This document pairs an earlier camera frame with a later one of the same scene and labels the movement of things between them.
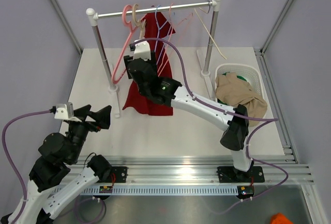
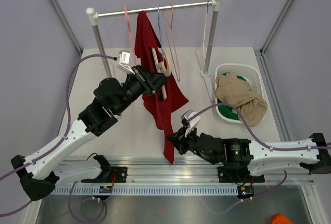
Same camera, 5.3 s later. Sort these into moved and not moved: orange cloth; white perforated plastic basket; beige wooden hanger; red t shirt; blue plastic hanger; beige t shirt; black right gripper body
Moved: blue plastic hanger; beige wooden hanger; black right gripper body; red t shirt
Not moved: beige t shirt; white perforated plastic basket; orange cloth
